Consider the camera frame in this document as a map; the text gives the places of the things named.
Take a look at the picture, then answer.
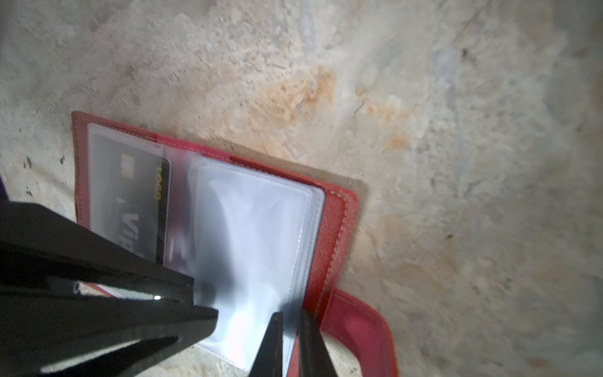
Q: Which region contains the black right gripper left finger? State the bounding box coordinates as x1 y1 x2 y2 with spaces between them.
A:
249 312 284 377

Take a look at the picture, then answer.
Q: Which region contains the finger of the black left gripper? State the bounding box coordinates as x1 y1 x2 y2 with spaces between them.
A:
1 201 193 304
1 287 218 376

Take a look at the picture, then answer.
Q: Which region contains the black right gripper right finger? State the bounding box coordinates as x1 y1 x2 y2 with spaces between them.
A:
298 309 338 377

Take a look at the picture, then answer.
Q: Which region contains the black vip credit card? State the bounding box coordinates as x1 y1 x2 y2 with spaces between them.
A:
89 134 171 265

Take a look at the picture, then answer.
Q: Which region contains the red card holder wallet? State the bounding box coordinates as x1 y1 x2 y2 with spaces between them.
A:
72 112 398 376

